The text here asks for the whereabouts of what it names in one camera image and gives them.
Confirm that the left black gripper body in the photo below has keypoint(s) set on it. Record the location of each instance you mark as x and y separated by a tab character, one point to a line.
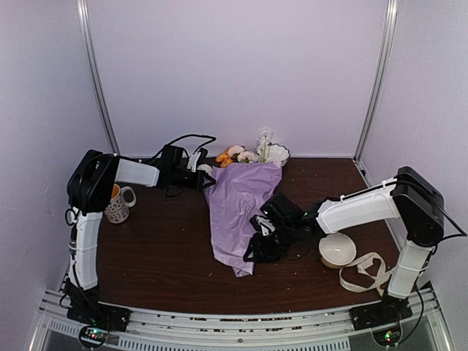
186	183

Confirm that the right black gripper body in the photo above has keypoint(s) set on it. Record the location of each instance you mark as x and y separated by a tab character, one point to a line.
276	248

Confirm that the purple pink wrapping paper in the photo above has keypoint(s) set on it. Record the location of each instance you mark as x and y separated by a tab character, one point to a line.
239	192

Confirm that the beige ribbon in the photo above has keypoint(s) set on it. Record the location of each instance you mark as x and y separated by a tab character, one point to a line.
362	264

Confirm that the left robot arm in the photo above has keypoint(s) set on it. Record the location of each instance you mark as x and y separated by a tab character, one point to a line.
90	190

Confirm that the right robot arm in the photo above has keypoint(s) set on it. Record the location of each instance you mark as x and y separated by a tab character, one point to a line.
412	208

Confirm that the plain white bowl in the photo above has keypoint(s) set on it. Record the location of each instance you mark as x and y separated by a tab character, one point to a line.
337	250

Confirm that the patterned mug yellow inside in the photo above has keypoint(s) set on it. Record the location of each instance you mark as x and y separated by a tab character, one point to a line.
121	201

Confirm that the scalloped white bowl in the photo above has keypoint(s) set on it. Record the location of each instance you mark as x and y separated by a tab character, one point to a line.
273	153

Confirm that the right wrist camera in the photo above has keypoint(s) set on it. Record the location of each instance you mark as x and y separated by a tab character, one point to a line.
262	225

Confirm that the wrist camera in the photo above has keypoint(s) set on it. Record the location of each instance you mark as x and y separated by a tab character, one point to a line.
262	225
196	158

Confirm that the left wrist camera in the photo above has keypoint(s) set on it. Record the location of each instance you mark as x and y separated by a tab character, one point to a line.
196	158

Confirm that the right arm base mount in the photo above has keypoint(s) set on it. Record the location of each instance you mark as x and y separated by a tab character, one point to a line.
383	320

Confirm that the right aluminium frame post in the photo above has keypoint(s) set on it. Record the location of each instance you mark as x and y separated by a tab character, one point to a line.
388	34

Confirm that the aluminium frame post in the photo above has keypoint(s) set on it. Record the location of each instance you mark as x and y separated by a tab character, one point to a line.
388	34
96	82

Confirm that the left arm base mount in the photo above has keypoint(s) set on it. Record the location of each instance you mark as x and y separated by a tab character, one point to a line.
96	330

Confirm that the left aluminium frame post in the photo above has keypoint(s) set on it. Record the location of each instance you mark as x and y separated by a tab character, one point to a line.
96	82

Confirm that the front aluminium rail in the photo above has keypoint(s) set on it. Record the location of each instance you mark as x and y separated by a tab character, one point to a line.
326	329

